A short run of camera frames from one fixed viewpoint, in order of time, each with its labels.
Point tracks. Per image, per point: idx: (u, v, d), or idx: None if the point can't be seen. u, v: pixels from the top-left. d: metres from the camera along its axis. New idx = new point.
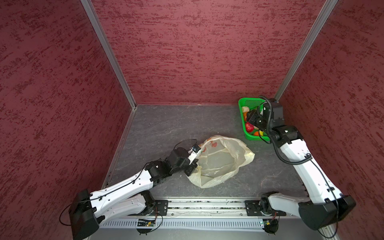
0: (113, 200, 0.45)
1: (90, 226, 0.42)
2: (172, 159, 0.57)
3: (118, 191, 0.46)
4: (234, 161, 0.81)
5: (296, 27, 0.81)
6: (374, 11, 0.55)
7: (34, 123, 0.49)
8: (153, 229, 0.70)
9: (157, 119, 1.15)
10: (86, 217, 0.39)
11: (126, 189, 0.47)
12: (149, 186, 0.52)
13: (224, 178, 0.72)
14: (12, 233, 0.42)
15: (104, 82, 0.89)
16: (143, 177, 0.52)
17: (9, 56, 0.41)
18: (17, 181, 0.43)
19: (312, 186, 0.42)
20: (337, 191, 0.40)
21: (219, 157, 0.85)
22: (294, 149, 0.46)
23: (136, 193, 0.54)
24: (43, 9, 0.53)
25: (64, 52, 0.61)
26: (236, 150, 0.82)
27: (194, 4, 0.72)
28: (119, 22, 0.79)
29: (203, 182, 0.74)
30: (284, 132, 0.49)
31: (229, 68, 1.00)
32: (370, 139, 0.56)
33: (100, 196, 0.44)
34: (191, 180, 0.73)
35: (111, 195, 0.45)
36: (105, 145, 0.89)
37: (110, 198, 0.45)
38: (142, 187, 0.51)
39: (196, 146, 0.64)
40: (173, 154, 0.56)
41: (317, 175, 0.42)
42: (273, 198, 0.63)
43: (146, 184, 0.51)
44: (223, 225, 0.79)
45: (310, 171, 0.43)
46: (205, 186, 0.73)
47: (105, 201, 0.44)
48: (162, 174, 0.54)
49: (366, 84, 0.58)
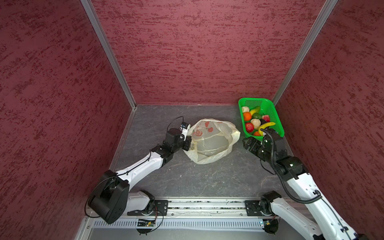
0: (138, 174, 0.49)
1: (125, 198, 0.44)
2: (168, 139, 0.65)
3: (139, 167, 0.51)
4: (229, 142, 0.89)
5: (296, 27, 0.81)
6: (374, 11, 0.55)
7: (34, 123, 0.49)
8: (152, 229, 0.70)
9: (157, 119, 1.15)
10: (120, 188, 0.42)
11: (145, 166, 0.53)
12: (159, 163, 0.59)
13: (217, 157, 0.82)
14: (12, 233, 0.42)
15: (104, 82, 0.89)
16: (154, 156, 0.59)
17: (9, 56, 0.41)
18: (17, 181, 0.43)
19: (325, 227, 0.42)
20: (349, 231, 0.39)
21: (216, 139, 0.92)
22: (304, 185, 0.46)
23: (150, 170, 0.55)
24: (43, 9, 0.53)
25: (64, 52, 0.61)
26: (230, 132, 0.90)
27: (194, 4, 0.72)
28: (119, 22, 0.79)
29: (199, 159, 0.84)
30: (289, 166, 0.49)
31: (228, 68, 1.00)
32: (371, 139, 0.56)
33: (126, 171, 0.48)
34: (189, 156, 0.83)
35: (134, 170, 0.49)
36: (105, 145, 0.89)
37: (136, 172, 0.49)
38: (155, 163, 0.57)
39: (185, 123, 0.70)
40: (168, 136, 0.65)
41: (328, 211, 0.42)
42: (276, 206, 0.62)
43: (158, 161, 0.58)
44: (223, 225, 0.79)
45: (321, 208, 0.42)
46: (201, 162, 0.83)
47: (132, 174, 0.48)
48: (165, 153, 0.62)
49: (366, 84, 0.58)
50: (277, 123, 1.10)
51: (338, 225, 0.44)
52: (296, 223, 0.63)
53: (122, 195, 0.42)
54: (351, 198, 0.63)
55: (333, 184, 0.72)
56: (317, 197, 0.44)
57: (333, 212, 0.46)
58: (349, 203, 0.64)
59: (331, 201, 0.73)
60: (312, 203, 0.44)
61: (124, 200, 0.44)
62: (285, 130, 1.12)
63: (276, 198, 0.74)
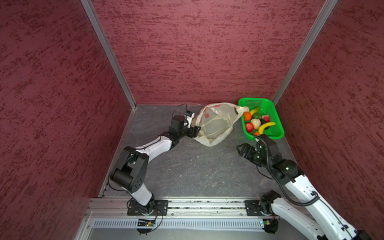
0: (153, 150, 0.54)
1: (144, 172, 0.49)
2: (174, 125, 0.71)
3: (153, 144, 0.57)
4: (229, 120, 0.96)
5: (296, 27, 0.81)
6: (374, 11, 0.55)
7: (34, 124, 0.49)
8: (152, 228, 0.70)
9: (157, 119, 1.15)
10: (141, 159, 0.47)
11: (158, 144, 0.59)
12: (168, 146, 0.65)
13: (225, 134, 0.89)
14: (12, 233, 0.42)
15: (104, 82, 0.89)
16: (163, 138, 0.64)
17: (9, 56, 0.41)
18: (17, 180, 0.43)
19: (327, 227, 0.42)
20: (350, 229, 0.40)
21: (218, 123, 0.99)
22: (301, 187, 0.47)
23: (162, 149, 0.61)
24: (43, 9, 0.53)
25: (64, 52, 0.61)
26: (227, 113, 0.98)
27: (194, 4, 0.72)
28: (119, 22, 0.79)
29: (210, 141, 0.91)
30: (285, 170, 0.51)
31: (228, 68, 1.00)
32: (371, 139, 0.56)
33: (142, 148, 0.53)
34: (200, 141, 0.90)
35: (149, 147, 0.55)
36: (105, 145, 0.90)
37: (151, 148, 0.55)
38: (166, 144, 0.62)
39: (189, 112, 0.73)
40: (173, 122, 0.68)
41: (327, 210, 0.43)
42: (278, 206, 0.62)
43: (167, 142, 0.63)
44: (224, 225, 0.79)
45: (322, 210, 0.43)
46: (213, 143, 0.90)
47: (148, 149, 0.53)
48: (173, 137, 0.68)
49: (366, 84, 0.58)
50: (277, 122, 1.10)
51: (339, 224, 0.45)
52: (298, 224, 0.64)
53: (143, 166, 0.47)
54: (351, 198, 0.63)
55: (333, 184, 0.72)
56: (315, 198, 0.45)
57: (332, 211, 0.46)
58: (349, 203, 0.64)
59: (331, 201, 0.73)
60: (312, 204, 0.45)
61: (143, 172, 0.49)
62: (285, 129, 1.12)
63: (276, 198, 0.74)
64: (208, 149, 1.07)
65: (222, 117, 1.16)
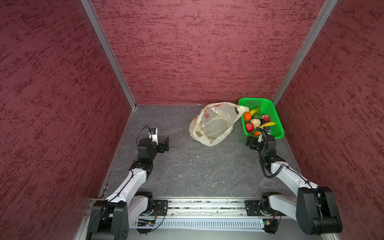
0: (129, 192, 0.49)
1: (126, 221, 0.44)
2: (142, 152, 0.65)
3: (127, 186, 0.51)
4: (230, 121, 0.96)
5: (296, 27, 0.81)
6: (374, 11, 0.55)
7: (34, 123, 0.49)
8: (153, 228, 0.70)
9: (157, 119, 1.15)
10: (119, 207, 0.42)
11: (133, 182, 0.53)
12: (145, 176, 0.60)
13: (226, 133, 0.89)
14: (12, 233, 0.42)
15: (104, 82, 0.89)
16: (136, 171, 0.59)
17: (9, 56, 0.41)
18: (17, 181, 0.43)
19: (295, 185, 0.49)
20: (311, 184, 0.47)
21: (218, 123, 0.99)
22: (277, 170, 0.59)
23: (138, 186, 0.56)
24: (43, 9, 0.53)
25: (64, 52, 0.61)
26: (227, 113, 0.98)
27: (194, 4, 0.72)
28: (119, 22, 0.79)
29: (211, 141, 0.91)
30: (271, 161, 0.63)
31: (228, 68, 1.00)
32: (371, 139, 0.56)
33: (116, 193, 0.47)
34: (202, 141, 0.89)
35: (124, 190, 0.49)
36: (105, 145, 0.90)
37: (126, 191, 0.49)
38: (141, 177, 0.58)
39: (152, 129, 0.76)
40: (140, 150, 0.64)
41: (293, 173, 0.53)
42: (274, 199, 0.62)
43: (143, 173, 0.59)
44: (223, 225, 0.79)
45: (289, 173, 0.54)
46: (214, 143, 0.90)
47: (124, 194, 0.47)
48: (146, 165, 0.63)
49: (366, 84, 0.58)
50: (277, 122, 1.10)
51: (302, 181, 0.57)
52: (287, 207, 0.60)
53: (124, 216, 0.42)
54: (351, 198, 0.63)
55: (333, 184, 0.72)
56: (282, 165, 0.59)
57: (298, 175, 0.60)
58: (349, 203, 0.64)
59: None
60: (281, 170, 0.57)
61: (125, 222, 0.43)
62: (285, 129, 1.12)
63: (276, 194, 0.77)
64: (208, 149, 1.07)
65: (222, 117, 1.16)
